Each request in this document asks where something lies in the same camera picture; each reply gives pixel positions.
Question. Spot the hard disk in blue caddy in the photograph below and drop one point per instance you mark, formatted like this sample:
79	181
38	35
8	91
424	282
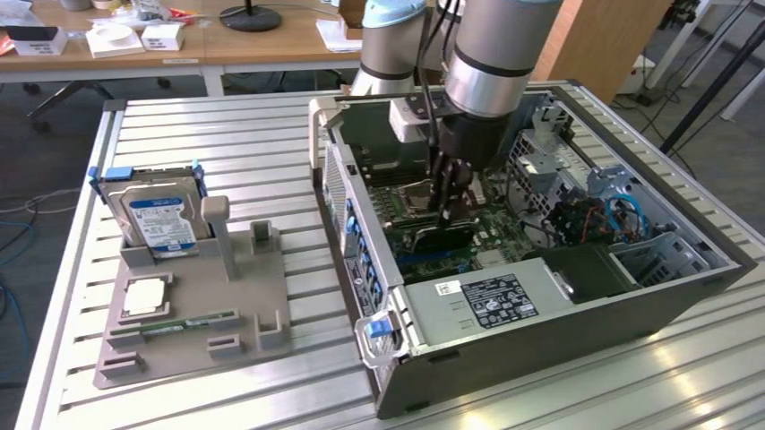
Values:
158	224

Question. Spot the black office chair base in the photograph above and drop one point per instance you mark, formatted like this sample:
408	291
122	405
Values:
66	92

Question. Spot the graphics card with metal bracket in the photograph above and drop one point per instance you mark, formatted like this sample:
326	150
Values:
442	239

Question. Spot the blue expansion slot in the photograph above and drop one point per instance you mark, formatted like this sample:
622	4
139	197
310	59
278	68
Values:
425	260

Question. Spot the small metal disk bay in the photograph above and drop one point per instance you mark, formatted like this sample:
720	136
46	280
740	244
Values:
676	255

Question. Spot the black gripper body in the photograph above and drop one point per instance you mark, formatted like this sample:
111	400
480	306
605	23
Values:
472	139

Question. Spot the open dark PC case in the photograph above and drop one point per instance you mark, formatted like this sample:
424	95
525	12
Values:
538	358

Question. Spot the grey plastic parts rack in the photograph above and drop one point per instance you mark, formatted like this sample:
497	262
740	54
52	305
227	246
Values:
197	286

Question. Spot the blue case latch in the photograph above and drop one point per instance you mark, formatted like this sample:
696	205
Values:
378	330

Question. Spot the black flat device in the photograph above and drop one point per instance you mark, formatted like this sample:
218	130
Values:
30	32

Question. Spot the black tripod stand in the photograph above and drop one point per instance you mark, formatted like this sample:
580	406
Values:
716	89

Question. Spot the wooden cabinet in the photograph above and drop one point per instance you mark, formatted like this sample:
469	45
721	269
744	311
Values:
633	27

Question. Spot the CPU socket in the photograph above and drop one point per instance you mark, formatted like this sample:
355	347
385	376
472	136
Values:
417	197

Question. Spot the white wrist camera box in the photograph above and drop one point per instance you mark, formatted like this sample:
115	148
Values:
406	121

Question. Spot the white floor box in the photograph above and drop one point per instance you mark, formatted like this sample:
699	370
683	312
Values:
636	76

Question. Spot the silver CPU chip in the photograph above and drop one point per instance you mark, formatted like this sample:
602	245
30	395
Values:
143	298

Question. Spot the metal socket cover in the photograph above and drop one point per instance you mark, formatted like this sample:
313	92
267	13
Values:
478	192

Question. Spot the green motherboard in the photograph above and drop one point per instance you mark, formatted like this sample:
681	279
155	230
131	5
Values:
496	233

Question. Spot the black plastic air duct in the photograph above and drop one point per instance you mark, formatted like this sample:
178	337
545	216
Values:
585	273

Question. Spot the grey power supply unit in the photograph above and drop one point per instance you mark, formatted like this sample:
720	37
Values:
437	313

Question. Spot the black round lamp base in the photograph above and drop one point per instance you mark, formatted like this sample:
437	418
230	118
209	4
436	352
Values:
251	20

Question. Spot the perforated metal disk bay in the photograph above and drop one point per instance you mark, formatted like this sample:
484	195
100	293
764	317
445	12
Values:
541	179

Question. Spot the white desk leg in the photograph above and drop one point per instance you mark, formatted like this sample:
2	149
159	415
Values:
680	45

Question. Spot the green RAM stick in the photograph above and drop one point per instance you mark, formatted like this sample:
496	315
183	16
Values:
174	326

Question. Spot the brown cardboard box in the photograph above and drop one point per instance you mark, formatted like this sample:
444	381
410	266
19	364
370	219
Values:
350	11

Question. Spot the stack of white papers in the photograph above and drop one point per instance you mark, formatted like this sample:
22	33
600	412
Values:
334	40

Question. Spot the installed RAM stick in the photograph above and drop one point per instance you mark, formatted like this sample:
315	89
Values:
409	224

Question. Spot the white labelled box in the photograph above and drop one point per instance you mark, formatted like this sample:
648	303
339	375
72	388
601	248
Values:
163	38
39	47

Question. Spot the long wooden desk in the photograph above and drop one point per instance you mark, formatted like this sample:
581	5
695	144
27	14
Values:
60	62

